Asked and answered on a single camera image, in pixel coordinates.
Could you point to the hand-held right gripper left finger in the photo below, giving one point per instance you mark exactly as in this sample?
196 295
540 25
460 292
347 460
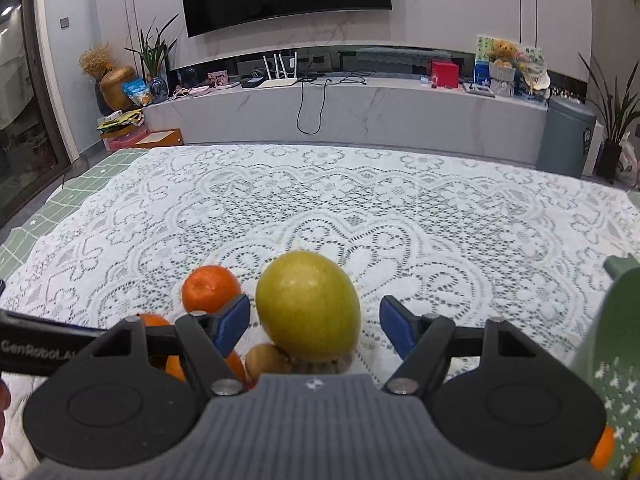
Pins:
234 321

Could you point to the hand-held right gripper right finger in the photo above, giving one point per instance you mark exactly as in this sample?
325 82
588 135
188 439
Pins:
395 325

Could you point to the orange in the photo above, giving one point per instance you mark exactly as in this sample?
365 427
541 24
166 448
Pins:
174 367
210 287
602 447

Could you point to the brown kiwi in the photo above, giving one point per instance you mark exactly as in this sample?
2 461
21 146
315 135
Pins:
267 360

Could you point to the yellow lemon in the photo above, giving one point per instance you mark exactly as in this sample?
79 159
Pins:
307 305

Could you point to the green bowl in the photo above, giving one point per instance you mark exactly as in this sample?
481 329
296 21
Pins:
620 360

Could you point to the white lace tablecloth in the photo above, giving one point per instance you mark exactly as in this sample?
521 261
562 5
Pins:
350 200

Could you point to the green checked table mat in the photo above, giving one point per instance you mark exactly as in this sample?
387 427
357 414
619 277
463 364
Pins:
75 190

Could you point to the wooden box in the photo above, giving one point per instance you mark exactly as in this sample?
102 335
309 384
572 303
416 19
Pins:
162 137

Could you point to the marble television console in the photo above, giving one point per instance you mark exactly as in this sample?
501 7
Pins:
400 115

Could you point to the pink plastic box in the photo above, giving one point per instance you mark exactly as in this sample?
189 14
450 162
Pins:
125 140

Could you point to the stack of papers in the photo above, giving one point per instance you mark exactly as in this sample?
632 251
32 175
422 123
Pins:
120 120

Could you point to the black set-top box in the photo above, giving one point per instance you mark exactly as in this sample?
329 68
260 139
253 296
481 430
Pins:
252 82

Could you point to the pink picture card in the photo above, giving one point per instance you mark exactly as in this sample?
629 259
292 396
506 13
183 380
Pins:
218 79

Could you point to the white router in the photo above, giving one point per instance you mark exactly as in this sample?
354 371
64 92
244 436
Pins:
277 80

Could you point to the glass sliding door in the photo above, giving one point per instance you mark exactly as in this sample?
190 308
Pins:
25 100

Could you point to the blue snack bag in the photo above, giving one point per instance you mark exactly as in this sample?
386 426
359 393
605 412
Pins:
136 92

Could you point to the grey trash bin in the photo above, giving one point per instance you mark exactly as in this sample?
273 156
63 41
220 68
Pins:
565 135

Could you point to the red box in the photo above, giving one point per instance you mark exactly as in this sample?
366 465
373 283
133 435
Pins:
445 74

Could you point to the gold vase with dried flowers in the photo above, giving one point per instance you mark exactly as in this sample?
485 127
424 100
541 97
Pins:
116 85

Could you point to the white woven basket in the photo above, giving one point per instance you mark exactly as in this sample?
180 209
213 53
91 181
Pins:
502 80

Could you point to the leafy plant in blue vase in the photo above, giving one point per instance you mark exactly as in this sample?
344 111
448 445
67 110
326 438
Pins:
155 60

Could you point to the white hand fan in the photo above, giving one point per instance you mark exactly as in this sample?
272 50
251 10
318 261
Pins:
537 82

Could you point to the white plastic bag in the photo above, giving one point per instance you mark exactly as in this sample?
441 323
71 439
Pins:
631 160

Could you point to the brown teddy bear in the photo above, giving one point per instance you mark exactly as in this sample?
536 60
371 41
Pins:
502 52

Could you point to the tall potted plant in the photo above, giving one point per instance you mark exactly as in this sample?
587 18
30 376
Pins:
612 120

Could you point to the colourful poster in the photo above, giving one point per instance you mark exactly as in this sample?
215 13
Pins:
530 55

